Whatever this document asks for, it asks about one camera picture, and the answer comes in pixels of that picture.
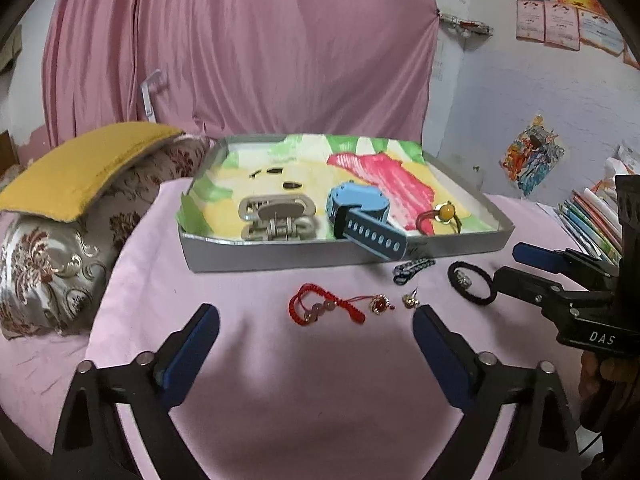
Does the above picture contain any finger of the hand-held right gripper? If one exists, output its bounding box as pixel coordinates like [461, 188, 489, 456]
[512, 242, 622, 282]
[492, 266, 617, 322]

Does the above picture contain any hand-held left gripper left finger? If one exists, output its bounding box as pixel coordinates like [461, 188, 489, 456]
[52, 303, 221, 480]

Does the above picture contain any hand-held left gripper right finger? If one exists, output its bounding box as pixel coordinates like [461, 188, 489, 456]
[412, 304, 583, 480]

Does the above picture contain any black hair tie with charm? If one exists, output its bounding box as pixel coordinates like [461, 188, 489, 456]
[447, 260, 498, 306]

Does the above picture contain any dark blue braided bracelet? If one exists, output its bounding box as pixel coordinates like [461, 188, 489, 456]
[391, 258, 437, 285]

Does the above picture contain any shallow grey cardboard box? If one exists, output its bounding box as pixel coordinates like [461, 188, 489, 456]
[177, 132, 516, 274]

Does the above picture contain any person's right hand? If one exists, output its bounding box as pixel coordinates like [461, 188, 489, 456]
[578, 349, 640, 402]

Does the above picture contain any stack of books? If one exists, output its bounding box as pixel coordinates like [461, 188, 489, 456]
[557, 187, 626, 266]

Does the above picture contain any white paper packet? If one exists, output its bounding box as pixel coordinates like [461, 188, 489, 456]
[602, 144, 640, 191]

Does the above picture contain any blue watch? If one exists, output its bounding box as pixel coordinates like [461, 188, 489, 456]
[326, 182, 408, 262]

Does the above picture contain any floral satin pillow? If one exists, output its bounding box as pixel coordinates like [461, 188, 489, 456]
[0, 134, 216, 341]

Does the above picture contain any colourful crayon drawing sheet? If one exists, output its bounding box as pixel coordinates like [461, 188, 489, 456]
[176, 133, 501, 241]

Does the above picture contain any yellow cushion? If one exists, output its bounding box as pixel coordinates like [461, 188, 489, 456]
[0, 122, 183, 222]

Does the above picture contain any wooden headboard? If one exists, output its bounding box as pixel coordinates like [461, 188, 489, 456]
[0, 130, 15, 171]

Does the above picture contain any pink curtain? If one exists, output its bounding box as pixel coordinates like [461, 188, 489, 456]
[42, 0, 441, 148]

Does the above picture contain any colourful figure wall poster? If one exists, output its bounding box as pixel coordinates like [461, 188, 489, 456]
[499, 115, 566, 197]

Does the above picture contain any red cord yellow bead bracelet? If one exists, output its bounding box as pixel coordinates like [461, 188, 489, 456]
[416, 201, 458, 236]

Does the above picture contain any group of wall certificates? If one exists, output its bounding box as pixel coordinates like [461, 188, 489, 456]
[515, 0, 640, 68]

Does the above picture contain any small wall shelf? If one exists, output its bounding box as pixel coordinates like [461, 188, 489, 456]
[437, 10, 493, 38]

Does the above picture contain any white metal bracket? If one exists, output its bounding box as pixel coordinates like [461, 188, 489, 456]
[141, 69, 163, 123]

